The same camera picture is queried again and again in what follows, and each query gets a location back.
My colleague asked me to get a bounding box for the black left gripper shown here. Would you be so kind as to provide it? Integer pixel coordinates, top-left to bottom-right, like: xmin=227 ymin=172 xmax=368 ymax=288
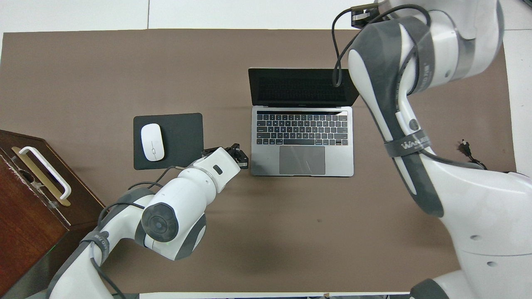
xmin=227 ymin=143 xmax=250 ymax=170

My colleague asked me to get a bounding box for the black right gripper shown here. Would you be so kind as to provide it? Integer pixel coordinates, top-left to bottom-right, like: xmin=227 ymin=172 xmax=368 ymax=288
xmin=351 ymin=3 xmax=385 ymax=29

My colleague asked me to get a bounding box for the grey laptop computer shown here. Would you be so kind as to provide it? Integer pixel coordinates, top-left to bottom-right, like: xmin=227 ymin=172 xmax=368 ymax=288
xmin=248 ymin=68 xmax=360 ymax=177

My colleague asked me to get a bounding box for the black mouse pad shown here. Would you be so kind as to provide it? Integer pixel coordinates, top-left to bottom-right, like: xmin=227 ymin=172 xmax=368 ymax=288
xmin=133 ymin=113 xmax=204 ymax=171

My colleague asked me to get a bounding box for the white computer mouse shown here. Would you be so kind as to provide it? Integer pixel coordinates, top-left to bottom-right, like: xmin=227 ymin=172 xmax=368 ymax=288
xmin=140 ymin=123 xmax=165 ymax=162

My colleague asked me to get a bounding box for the large brown table mat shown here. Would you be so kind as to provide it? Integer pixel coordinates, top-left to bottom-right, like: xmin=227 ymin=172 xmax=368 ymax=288
xmin=0 ymin=29 xmax=518 ymax=294

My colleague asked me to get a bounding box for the dark wooden box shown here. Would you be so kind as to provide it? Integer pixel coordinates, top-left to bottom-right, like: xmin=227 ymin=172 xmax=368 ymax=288
xmin=0 ymin=130 xmax=106 ymax=299

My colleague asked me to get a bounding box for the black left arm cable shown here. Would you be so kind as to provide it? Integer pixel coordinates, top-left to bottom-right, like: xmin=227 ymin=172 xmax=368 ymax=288
xmin=89 ymin=165 xmax=190 ymax=299

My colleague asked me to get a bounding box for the black lamp power cable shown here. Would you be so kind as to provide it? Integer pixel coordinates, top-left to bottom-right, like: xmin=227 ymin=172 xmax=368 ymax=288
xmin=459 ymin=140 xmax=488 ymax=170

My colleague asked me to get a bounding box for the white box handle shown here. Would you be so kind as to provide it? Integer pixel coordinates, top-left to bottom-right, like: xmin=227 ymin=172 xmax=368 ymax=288
xmin=19 ymin=146 xmax=72 ymax=201

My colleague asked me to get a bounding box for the gold handle plate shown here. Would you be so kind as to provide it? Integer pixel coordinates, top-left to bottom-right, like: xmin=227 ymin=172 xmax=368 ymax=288
xmin=11 ymin=146 xmax=71 ymax=207

